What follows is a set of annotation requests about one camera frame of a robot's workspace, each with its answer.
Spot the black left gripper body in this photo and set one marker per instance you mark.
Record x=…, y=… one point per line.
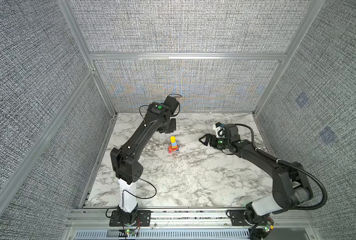
x=171, y=127

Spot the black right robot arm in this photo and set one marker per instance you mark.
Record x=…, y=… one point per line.
x=290, y=187

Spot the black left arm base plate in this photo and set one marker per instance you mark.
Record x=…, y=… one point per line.
x=136, y=218

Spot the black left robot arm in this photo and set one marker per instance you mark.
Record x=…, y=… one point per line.
x=160, y=117

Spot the orange wood block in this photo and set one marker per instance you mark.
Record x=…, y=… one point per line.
x=170, y=149

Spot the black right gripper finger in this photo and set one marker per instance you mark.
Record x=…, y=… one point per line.
x=206, y=141
x=206, y=137

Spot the grey vented cable tray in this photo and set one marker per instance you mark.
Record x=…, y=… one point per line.
x=164, y=234

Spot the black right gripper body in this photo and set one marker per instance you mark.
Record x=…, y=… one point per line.
x=218, y=143

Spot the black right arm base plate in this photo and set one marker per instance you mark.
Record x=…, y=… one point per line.
x=237, y=217

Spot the yellow wood cylinder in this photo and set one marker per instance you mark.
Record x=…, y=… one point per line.
x=173, y=139

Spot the aluminium frame post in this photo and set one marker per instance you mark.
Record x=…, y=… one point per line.
x=285, y=58

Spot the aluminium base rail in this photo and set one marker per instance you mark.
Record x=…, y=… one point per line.
x=162, y=218

